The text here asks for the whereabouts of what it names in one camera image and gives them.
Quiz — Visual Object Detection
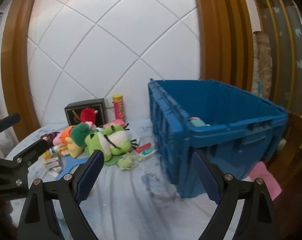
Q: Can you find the wooden chair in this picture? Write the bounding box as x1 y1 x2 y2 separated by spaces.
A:
267 113 302 185

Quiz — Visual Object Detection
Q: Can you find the toy inside crate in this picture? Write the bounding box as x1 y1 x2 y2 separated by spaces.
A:
188 117 210 127

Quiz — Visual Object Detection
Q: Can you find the red white toothpaste box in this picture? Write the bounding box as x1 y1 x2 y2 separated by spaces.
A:
135 142 157 161

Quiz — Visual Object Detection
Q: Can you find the brown wooden headboard frame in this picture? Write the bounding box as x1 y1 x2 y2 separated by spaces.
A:
0 0 253 140

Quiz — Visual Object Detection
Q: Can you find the pink tissue pack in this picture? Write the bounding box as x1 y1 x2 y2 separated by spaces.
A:
103 119 126 128

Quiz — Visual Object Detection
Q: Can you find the black framed picture box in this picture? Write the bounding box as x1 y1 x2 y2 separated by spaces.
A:
64 99 107 127

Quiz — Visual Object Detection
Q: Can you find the rolled patterned mat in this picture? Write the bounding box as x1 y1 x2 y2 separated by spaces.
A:
252 31 272 99

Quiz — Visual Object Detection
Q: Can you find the pink cloth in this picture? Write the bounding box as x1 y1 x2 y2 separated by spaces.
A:
248 161 282 200

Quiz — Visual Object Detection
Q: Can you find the yellow orange plush toy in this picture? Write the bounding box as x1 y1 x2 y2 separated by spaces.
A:
65 123 94 158

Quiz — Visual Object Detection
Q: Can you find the pink pig plush orange dress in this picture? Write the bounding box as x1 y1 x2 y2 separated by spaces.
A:
52 126 74 146

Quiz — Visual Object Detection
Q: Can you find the small green plush rag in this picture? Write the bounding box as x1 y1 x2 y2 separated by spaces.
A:
117 153 141 171

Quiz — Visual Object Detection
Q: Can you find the pink yellow snack can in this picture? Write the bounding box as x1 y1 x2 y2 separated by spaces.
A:
112 94 125 121

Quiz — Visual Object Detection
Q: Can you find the white padded headboard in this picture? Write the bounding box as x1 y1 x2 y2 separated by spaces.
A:
28 0 200 126

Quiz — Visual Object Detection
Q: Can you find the green frog plush toy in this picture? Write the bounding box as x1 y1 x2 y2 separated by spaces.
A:
85 123 139 166

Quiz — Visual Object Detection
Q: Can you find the blue plastic storage crate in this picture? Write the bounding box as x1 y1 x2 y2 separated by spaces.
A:
148 80 288 198

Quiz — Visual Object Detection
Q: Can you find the dark maroon pouch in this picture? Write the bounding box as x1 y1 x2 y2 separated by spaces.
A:
41 132 60 148

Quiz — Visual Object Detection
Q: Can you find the red plush toy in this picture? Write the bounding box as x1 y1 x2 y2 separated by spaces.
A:
80 108 98 124

